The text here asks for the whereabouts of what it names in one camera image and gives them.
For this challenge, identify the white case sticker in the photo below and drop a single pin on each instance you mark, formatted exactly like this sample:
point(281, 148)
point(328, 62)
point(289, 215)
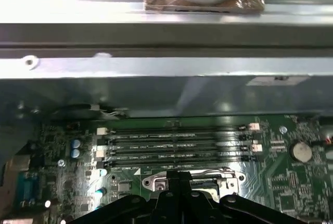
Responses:
point(262, 82)

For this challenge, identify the CPU socket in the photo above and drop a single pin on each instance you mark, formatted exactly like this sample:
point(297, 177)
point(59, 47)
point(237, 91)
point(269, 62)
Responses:
point(156, 182)

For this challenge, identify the black RAM slot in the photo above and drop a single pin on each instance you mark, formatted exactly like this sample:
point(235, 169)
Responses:
point(169, 151)
point(169, 139)
point(169, 129)
point(169, 161)

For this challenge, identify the green motherboard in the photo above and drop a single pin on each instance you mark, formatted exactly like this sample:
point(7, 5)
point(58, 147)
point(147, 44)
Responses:
point(286, 195)

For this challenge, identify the black PC case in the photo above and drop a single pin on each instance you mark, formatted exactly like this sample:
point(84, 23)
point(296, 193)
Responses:
point(156, 96)

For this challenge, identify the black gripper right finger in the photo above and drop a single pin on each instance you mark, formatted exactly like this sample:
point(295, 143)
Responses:
point(197, 208)

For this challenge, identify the round coin battery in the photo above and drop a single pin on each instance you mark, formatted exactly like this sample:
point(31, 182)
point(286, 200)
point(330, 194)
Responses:
point(301, 151)

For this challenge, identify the blue port connector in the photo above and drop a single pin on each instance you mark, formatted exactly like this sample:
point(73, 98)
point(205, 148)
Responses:
point(28, 187)

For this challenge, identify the metal locking lever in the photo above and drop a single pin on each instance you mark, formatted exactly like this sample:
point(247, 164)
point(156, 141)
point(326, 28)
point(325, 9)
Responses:
point(208, 173)

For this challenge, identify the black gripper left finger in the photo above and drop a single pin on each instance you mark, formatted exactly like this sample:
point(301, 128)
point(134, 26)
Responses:
point(166, 208)

